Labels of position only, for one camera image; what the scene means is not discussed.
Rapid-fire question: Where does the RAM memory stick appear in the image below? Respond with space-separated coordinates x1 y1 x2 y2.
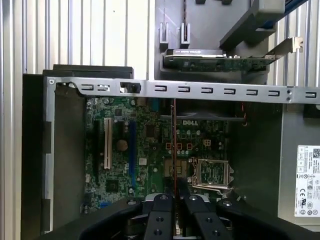
182 0 189 43
170 98 182 240

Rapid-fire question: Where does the white expansion slot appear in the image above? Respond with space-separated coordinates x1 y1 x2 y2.
103 116 113 170

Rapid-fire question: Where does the blue expansion slot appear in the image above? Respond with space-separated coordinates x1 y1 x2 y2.
128 121 138 191

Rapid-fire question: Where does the black metal PC case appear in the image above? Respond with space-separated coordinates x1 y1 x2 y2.
21 63 320 233

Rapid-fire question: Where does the wire locking lever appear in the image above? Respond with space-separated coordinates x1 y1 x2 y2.
192 184 242 201

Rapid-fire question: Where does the green graphics card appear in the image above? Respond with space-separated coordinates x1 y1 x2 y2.
162 36 305 73

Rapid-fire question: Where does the black expansion slot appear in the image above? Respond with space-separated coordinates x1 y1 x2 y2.
93 119 101 192

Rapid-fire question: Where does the grey parts rack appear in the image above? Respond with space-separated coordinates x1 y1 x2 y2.
147 0 286 83

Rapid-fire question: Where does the metal socket cover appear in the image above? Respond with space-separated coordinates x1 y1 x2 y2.
191 156 235 191

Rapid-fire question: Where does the grey power supply unit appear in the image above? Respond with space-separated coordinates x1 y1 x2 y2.
277 102 320 218

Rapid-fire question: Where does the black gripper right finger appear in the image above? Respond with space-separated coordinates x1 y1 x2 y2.
183 194 320 240

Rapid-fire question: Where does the CPU socket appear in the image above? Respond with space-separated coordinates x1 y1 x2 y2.
163 157 188 181

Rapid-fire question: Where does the green motherboard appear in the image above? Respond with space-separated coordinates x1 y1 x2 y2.
84 97 231 208

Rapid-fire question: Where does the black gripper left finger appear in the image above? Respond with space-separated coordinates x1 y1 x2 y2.
43 194 176 240

